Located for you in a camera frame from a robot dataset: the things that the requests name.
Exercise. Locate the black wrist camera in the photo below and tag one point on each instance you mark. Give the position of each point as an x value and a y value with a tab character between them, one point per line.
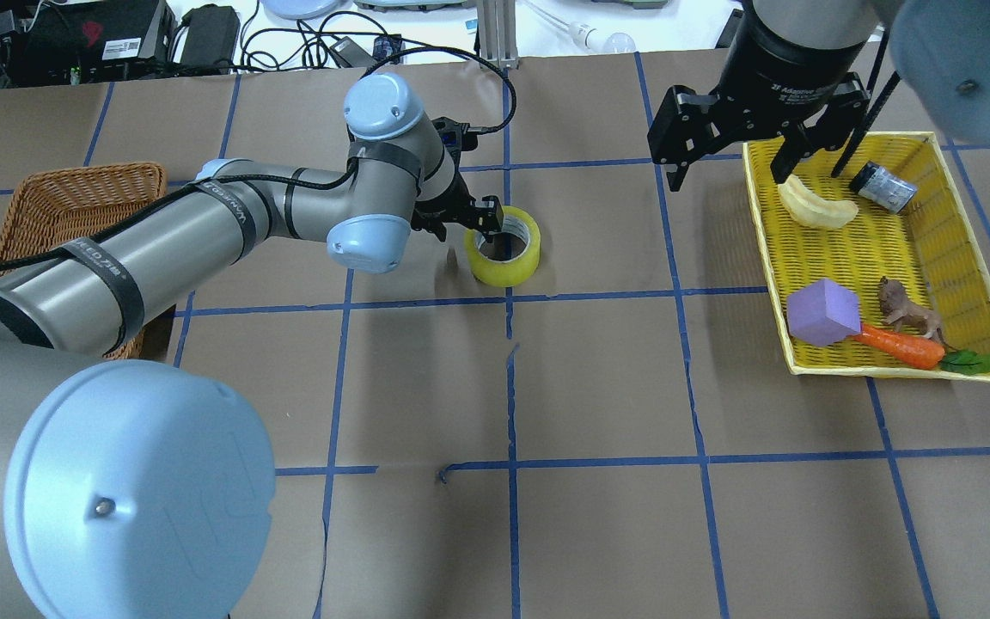
455	136

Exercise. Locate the orange toy carrot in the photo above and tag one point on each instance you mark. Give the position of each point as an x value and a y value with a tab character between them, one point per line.
918	352

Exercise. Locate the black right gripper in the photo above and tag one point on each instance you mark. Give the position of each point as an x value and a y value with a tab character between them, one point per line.
785	70

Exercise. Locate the brown wicker basket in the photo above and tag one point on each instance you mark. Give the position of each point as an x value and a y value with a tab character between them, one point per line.
57	215

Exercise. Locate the purple foam cube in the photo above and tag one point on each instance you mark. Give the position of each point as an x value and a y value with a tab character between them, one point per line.
823	313

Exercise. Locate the brown toy animal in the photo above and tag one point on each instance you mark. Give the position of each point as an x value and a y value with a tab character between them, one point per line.
899	310

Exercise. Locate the peeled banana toy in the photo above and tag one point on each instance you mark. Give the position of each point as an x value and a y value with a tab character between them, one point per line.
813	211

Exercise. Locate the yellow plastic basket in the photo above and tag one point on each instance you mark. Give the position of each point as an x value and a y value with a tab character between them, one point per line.
930	247

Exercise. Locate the yellow tape roll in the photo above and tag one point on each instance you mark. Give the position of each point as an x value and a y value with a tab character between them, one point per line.
511	271

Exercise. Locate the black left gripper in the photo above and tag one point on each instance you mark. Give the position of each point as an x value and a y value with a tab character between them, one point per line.
446	203

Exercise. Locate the black electronics box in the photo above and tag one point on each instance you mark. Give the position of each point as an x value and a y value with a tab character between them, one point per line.
95	42

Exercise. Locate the small silver can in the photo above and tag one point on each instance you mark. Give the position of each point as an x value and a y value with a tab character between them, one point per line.
878	184

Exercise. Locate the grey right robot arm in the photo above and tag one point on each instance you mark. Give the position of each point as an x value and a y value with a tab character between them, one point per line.
940	49

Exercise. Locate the black power adapter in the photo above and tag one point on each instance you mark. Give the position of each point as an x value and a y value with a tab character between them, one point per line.
209	34

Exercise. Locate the aluminium frame post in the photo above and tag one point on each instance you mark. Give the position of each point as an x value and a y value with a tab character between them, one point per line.
497	33

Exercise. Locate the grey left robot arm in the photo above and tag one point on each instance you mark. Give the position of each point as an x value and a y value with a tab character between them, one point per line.
132	489

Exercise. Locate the white light bulb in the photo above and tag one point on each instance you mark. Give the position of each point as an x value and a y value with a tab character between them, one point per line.
593	39

